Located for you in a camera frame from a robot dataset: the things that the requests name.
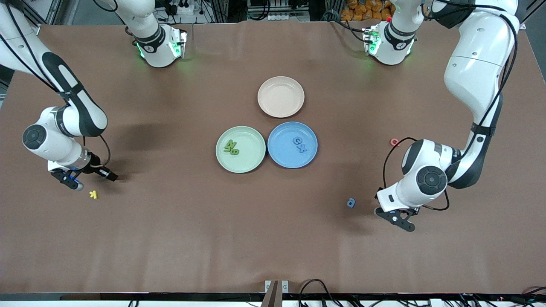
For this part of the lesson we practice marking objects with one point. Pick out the green foam letter N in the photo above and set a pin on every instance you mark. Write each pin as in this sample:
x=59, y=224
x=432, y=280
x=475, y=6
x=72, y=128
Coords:
x=230, y=144

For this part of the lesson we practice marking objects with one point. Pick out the white power strip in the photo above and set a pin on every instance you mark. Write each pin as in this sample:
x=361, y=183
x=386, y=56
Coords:
x=187, y=9
x=281, y=17

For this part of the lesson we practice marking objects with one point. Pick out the yellow foam letter K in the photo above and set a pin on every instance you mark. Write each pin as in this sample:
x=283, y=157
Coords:
x=93, y=194

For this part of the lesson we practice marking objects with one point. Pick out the brown table cover mat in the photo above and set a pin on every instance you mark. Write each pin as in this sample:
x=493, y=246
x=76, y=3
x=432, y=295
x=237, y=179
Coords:
x=273, y=234

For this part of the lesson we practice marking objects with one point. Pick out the bag of orange objects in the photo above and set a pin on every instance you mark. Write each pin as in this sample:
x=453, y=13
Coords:
x=362, y=10

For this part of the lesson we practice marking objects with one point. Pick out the beige plate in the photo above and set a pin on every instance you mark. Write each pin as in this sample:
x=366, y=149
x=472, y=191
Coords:
x=280, y=97

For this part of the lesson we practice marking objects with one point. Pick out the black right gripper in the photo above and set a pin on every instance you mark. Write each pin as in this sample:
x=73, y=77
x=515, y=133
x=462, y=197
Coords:
x=94, y=168

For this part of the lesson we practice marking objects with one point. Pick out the green plate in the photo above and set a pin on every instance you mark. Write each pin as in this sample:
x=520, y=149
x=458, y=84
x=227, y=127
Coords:
x=249, y=160

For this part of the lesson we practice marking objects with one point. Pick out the white metal bracket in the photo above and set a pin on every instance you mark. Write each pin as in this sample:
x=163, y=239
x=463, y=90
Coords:
x=285, y=286

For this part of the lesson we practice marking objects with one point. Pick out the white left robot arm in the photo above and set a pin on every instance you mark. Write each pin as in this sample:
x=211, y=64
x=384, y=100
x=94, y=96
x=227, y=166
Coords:
x=409, y=192

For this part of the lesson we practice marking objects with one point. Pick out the base connector panel green light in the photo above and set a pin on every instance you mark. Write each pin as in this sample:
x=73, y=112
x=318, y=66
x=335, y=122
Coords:
x=179, y=42
x=370, y=40

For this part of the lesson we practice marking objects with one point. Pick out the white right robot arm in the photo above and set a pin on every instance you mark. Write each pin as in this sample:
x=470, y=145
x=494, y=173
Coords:
x=64, y=149

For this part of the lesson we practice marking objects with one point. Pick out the blue foam letter a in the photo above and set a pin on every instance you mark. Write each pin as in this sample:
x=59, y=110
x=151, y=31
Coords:
x=353, y=203

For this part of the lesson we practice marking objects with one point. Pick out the blue plate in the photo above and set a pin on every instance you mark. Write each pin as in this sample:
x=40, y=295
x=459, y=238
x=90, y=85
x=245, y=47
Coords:
x=283, y=153

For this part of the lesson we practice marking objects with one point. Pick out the red foam letter Q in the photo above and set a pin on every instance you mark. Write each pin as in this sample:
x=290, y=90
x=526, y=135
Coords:
x=391, y=142

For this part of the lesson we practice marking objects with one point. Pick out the blue foam letter c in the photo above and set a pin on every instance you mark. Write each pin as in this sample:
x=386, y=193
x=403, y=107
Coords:
x=294, y=140

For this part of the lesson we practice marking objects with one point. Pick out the blue foam letter x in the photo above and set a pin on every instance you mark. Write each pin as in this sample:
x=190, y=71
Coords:
x=302, y=149

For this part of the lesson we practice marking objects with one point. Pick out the brown post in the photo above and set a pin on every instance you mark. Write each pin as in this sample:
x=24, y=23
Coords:
x=271, y=296

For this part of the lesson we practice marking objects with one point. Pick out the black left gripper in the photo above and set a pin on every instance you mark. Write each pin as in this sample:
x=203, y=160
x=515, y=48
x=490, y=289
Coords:
x=376, y=195

